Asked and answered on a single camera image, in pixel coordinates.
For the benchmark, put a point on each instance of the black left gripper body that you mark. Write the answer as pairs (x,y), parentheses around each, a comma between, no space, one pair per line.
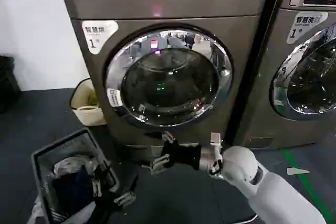
(107,195)

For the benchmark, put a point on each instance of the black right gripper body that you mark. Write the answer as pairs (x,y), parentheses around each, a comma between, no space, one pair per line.
(182,154)

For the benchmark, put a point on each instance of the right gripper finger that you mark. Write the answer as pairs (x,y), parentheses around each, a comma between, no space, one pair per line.
(168,137)
(160,161)

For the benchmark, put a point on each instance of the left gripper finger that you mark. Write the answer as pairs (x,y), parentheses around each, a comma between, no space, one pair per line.
(96,187)
(124,198)

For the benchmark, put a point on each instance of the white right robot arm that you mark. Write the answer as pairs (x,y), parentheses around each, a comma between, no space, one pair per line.
(262,187)

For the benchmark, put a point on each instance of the dark blue garment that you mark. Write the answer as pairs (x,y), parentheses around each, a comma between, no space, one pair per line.
(71,192)

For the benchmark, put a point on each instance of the grey crumpled garment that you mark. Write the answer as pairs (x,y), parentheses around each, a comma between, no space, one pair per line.
(71,165)

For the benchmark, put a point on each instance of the round glass dryer door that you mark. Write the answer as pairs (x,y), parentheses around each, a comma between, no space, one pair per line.
(309,82)
(168,82)

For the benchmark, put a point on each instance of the dark grey laundry basket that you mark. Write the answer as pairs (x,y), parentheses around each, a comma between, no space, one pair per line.
(50,153)

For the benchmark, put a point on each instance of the small white door label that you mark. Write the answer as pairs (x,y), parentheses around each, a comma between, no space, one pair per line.
(114,98)

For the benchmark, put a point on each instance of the beige plastic bin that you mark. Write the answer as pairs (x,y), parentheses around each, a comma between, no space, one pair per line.
(86,113)

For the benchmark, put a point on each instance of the grey dryer with control panel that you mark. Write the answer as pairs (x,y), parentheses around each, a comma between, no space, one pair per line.
(262,77)

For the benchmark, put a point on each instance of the pale paper scrap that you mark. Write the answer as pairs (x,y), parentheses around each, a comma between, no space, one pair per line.
(296,171)

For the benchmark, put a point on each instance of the white number sticker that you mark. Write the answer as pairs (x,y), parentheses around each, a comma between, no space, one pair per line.
(304,27)
(97,35)

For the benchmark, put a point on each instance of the green floor tape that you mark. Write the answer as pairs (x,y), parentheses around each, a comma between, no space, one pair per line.
(307,182)

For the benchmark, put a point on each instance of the black box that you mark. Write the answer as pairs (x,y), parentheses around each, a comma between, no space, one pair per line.
(8,85)

